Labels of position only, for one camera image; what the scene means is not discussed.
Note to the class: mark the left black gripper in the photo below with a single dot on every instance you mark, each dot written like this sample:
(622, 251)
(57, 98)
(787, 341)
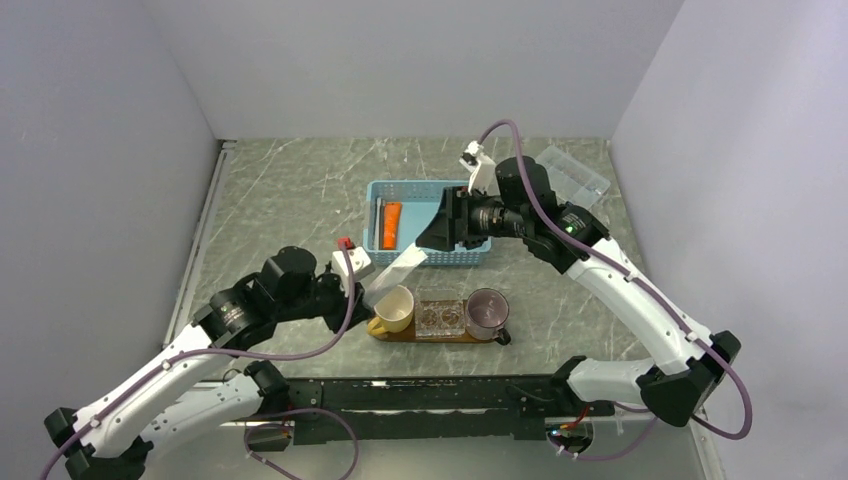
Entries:
(338, 319)

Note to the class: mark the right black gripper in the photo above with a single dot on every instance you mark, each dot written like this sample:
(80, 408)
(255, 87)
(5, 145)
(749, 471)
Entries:
(452, 222)

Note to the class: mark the light blue plastic basket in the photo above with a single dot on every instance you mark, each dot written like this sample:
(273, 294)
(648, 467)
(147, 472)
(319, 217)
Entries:
(421, 205)

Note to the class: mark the orange capped toothpaste tube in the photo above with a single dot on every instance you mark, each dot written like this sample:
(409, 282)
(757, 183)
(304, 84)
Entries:
(391, 214)

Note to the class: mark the yellow ceramic mug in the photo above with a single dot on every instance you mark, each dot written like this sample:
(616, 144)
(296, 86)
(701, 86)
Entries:
(393, 313)

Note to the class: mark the clear acrylic toothbrush holder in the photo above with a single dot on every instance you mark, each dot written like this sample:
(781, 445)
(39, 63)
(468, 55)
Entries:
(439, 312)

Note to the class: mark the purple ceramic mug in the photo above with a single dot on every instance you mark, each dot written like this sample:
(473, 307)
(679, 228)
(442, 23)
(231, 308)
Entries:
(486, 312)

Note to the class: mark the brown wooden oval tray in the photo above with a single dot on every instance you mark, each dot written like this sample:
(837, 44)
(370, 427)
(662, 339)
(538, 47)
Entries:
(408, 335)

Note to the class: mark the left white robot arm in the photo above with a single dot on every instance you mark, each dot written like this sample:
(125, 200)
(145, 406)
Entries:
(212, 371)

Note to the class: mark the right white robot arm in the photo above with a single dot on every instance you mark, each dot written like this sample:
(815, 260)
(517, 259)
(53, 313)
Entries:
(513, 199)

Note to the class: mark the clear plastic compartment box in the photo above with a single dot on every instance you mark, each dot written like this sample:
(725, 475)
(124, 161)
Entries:
(571, 180)

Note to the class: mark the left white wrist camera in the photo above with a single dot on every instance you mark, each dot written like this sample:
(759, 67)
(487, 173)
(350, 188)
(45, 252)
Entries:
(351, 262)

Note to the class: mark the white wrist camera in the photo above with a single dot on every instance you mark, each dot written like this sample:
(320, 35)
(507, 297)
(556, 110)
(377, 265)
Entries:
(481, 167)
(351, 262)

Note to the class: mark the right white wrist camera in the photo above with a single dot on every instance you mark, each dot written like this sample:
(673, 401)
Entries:
(481, 167)

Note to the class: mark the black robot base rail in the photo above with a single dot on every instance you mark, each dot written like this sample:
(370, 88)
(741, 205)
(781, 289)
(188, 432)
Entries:
(522, 407)

